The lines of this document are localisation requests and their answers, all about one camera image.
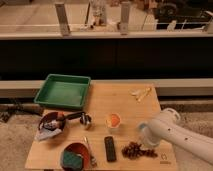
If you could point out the dark red grape bunch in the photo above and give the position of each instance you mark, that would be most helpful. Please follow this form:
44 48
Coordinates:
133 151

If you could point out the blue plastic cup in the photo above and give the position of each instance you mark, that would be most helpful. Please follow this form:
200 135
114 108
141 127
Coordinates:
142 127

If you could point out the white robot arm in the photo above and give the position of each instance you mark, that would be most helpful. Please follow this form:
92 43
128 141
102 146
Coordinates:
164 126

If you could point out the pale yellow wooden pieces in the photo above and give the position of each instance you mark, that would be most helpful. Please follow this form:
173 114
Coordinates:
140 94

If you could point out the orange-filled white cup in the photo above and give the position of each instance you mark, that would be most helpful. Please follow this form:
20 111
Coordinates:
113 121

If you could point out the green plastic tray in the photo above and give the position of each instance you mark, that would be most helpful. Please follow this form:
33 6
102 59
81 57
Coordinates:
63 91

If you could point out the small metal cup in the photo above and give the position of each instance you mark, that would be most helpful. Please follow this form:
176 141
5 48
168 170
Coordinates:
85 120

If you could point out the black remote control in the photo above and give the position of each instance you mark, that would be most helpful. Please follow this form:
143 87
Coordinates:
110 149

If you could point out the red bowl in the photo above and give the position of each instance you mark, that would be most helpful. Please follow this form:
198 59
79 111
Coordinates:
80 149

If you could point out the metal spoon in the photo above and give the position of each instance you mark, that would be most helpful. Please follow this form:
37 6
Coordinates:
92 158

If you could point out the white crumpled cloth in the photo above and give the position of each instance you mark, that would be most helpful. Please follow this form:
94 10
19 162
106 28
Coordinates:
46 134

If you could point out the green sponge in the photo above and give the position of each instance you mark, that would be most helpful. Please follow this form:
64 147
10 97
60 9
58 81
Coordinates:
72 161

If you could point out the left grey metal post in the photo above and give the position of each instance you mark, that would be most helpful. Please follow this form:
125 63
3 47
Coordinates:
62 19

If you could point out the grey metal post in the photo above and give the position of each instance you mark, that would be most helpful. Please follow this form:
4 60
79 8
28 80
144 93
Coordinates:
125 12
62 19

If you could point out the right grey metal post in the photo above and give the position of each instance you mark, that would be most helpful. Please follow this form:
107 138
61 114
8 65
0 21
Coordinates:
125 12

